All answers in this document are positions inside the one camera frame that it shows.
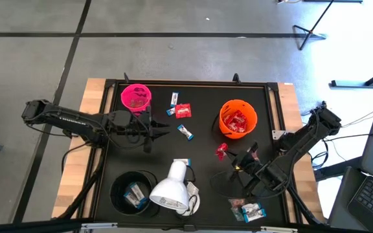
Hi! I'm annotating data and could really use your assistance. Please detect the white desk lamp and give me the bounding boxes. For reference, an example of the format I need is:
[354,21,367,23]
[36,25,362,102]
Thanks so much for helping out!
[148,160,201,217]

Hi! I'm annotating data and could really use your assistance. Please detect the laptop computer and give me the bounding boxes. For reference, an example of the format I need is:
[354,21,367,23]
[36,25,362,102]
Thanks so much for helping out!
[328,93,373,233]

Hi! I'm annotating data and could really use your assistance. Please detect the black tripod stand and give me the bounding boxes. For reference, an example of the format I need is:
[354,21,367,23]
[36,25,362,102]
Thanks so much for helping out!
[291,0,329,51]

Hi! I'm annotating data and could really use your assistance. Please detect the black floor cables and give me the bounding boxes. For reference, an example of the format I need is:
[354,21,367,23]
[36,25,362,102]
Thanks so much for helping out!
[302,135,339,171]

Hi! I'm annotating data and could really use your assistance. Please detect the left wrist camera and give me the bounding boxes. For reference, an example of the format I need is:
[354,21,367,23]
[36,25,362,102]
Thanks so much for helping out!
[113,109,134,126]

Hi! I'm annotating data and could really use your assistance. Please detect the black table mat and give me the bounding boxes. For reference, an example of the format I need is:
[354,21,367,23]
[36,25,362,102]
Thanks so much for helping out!
[94,84,286,224]

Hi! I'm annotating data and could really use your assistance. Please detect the white cable tag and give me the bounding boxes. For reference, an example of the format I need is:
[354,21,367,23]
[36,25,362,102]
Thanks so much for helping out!
[186,181,199,195]

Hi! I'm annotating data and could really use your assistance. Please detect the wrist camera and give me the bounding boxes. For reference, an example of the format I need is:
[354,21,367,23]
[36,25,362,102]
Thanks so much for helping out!
[231,161,248,177]
[113,109,134,126]

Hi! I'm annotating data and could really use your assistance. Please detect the orange plastic bucket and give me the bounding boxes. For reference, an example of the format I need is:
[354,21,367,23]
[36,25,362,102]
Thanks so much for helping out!
[211,98,258,140]

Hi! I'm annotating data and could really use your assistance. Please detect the white cable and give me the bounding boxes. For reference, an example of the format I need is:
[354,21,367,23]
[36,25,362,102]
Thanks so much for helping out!
[341,96,373,128]

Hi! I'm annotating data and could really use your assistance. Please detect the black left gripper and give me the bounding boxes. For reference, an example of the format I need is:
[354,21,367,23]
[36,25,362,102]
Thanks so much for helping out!
[108,105,170,153]

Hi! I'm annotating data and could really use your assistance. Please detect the black plastic bucket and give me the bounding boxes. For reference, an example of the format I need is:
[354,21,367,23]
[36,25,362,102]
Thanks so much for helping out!
[109,170,159,217]

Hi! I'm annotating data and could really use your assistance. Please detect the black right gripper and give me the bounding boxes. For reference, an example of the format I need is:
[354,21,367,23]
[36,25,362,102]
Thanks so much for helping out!
[225,142,267,192]

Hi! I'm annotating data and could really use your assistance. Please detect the black lamp cable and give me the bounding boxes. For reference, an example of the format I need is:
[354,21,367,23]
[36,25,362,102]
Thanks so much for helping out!
[183,164,199,215]

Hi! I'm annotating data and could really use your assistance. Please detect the black laptop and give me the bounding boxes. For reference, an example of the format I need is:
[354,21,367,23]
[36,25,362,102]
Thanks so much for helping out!
[347,171,373,232]

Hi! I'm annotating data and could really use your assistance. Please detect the black support beam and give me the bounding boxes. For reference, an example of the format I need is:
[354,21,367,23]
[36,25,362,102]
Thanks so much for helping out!
[313,156,364,182]

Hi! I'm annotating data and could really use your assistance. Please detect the black table frame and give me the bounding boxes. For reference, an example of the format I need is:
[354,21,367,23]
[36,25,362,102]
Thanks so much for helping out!
[52,79,325,227]

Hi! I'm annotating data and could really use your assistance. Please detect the pink plastic bucket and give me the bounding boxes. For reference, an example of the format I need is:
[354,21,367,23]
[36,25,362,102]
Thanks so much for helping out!
[120,83,153,115]

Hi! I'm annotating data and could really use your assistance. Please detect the black stand foot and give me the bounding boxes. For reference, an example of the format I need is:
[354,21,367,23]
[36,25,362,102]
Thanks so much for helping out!
[330,62,373,89]

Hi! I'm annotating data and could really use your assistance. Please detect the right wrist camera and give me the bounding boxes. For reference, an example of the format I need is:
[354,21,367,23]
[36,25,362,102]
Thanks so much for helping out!
[231,161,248,177]

